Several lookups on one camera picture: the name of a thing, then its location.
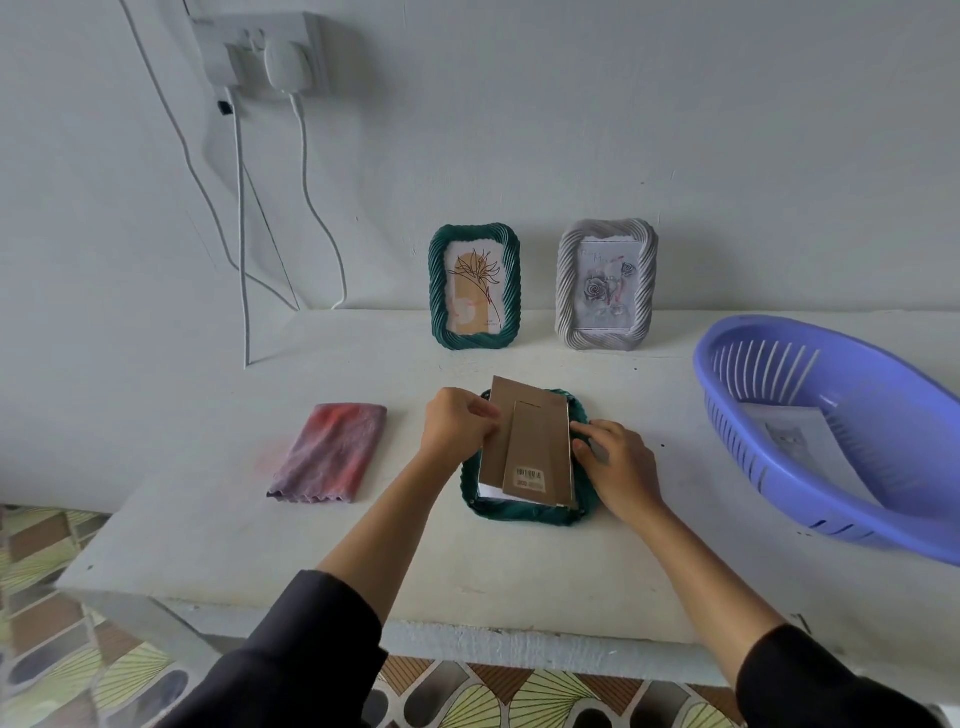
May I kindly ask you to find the person's left hand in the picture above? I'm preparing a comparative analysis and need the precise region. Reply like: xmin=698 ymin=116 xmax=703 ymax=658
xmin=418 ymin=387 xmax=504 ymax=471

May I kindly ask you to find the person's right hand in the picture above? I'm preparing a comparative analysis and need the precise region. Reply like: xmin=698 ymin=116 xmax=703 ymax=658
xmin=570 ymin=418 xmax=666 ymax=522

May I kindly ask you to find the brown cardboard frame back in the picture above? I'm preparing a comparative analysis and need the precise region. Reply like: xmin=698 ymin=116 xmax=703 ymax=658
xmin=478 ymin=375 xmax=579 ymax=513

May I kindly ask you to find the green ribbed picture frame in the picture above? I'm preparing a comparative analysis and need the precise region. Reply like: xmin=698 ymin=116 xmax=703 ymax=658
xmin=459 ymin=387 xmax=602 ymax=529

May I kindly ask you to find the person's right forearm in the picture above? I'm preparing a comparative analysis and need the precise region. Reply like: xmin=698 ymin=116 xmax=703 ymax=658
xmin=628 ymin=501 xmax=945 ymax=728

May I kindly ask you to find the person's left forearm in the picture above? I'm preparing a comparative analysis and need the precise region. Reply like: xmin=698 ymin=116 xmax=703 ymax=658
xmin=159 ymin=448 xmax=456 ymax=728

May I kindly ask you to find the pink purple folded cloth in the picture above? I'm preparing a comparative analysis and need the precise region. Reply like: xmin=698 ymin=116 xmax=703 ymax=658
xmin=267 ymin=403 xmax=389 ymax=507

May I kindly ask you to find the white printed paper sheet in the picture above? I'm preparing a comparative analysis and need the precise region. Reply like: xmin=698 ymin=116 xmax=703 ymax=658
xmin=742 ymin=405 xmax=879 ymax=502

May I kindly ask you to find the purple plastic basket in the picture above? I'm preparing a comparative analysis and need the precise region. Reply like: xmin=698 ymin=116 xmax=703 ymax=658
xmin=692 ymin=315 xmax=960 ymax=568

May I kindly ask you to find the white rounded charger plug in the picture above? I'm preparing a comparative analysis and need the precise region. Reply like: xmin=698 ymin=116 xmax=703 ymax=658
xmin=264 ymin=37 xmax=310 ymax=100

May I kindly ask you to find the white flat plug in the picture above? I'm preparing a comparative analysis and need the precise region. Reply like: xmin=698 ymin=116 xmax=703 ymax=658
xmin=225 ymin=30 xmax=265 ymax=90

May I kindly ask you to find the green frame with flower print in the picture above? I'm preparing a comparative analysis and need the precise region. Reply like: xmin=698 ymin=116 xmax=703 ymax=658
xmin=428 ymin=222 xmax=523 ymax=352

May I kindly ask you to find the grey frame with rose print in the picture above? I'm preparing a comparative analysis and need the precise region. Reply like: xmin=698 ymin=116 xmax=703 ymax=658
xmin=555 ymin=218 xmax=660 ymax=353

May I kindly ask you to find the white charger cable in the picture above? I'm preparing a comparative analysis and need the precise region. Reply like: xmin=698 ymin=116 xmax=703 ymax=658
xmin=291 ymin=93 xmax=350 ymax=311

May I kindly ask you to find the thick white cable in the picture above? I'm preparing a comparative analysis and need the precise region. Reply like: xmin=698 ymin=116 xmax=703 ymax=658
xmin=228 ymin=86 xmax=253 ymax=368

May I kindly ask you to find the thin white cable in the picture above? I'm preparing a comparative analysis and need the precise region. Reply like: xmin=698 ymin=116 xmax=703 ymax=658
xmin=118 ymin=0 xmax=303 ymax=312

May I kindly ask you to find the white wall socket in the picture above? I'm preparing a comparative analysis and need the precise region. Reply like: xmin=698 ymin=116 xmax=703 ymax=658
xmin=189 ymin=13 xmax=333 ymax=99

